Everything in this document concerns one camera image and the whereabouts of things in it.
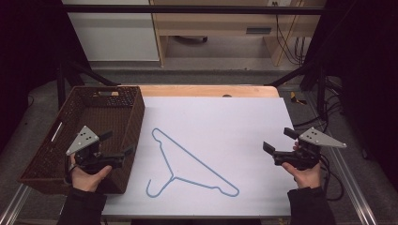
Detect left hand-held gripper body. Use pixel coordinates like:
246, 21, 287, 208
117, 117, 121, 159
65, 125, 126, 175

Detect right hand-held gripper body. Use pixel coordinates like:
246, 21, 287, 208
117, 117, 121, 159
272, 127, 347, 172

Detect person's right hand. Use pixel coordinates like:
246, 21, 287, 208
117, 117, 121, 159
281, 141, 323, 190

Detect person's left hand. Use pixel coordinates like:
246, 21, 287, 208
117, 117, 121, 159
69, 153, 113, 193

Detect brown woven plastic basket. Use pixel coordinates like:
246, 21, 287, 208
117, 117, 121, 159
17, 85, 146, 195

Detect yellow and black tool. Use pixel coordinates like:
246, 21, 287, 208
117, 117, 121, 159
289, 91, 308, 106

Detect white table cover sheet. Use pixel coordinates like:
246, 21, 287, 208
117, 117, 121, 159
101, 96, 299, 218

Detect wooden table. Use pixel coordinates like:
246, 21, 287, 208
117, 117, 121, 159
120, 84, 281, 98

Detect black curtain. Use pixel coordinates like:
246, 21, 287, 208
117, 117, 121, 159
0, 0, 92, 154
303, 0, 398, 191

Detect white cabinet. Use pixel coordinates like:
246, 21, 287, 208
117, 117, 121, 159
61, 0, 161, 62

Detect light wooden desk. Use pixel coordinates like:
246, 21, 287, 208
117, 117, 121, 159
149, 0, 327, 68

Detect black metal crossbar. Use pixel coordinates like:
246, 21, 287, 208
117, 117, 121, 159
62, 4, 327, 16

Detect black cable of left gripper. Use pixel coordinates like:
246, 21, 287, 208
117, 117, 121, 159
63, 155, 78, 186

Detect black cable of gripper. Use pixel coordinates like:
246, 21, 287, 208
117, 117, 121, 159
63, 155, 78, 186
318, 154, 345, 202

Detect black cables on floor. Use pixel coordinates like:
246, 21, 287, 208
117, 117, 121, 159
294, 76, 345, 134

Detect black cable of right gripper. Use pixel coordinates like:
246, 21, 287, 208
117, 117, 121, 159
318, 154, 345, 202

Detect blue wire clothes hanger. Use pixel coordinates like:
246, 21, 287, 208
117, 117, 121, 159
145, 127, 240, 199

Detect black metal frame strut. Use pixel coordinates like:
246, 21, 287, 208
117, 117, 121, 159
55, 59, 120, 109
267, 60, 328, 118

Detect aluminium rail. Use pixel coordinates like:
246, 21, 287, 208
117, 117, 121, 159
327, 146, 379, 225
0, 184, 32, 225

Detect bundle of hanging black cables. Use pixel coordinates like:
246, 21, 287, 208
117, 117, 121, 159
271, 1, 307, 66

